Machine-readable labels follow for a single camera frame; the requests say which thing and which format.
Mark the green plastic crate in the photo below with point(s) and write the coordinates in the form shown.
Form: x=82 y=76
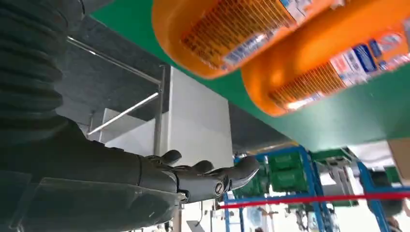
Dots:
x=288 y=181
x=285 y=161
x=250 y=189

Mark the blue metal rack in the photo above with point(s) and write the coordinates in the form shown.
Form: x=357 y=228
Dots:
x=374 y=205
x=306 y=163

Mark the green table mat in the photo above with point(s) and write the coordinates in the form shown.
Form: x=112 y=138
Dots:
x=352 y=121

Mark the orange drink bottle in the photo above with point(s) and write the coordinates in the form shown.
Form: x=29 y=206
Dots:
x=179 y=32
x=288 y=64

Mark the metal table frame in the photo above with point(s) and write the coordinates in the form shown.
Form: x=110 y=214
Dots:
x=158 y=112

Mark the red barrier tape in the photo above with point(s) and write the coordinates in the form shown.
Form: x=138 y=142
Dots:
x=304 y=199

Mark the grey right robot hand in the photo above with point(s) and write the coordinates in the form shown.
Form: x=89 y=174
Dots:
x=80 y=179

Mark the brown cardboard box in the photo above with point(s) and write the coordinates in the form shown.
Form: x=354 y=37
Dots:
x=402 y=157

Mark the white panel table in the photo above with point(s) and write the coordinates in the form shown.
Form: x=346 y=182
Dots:
x=198 y=128

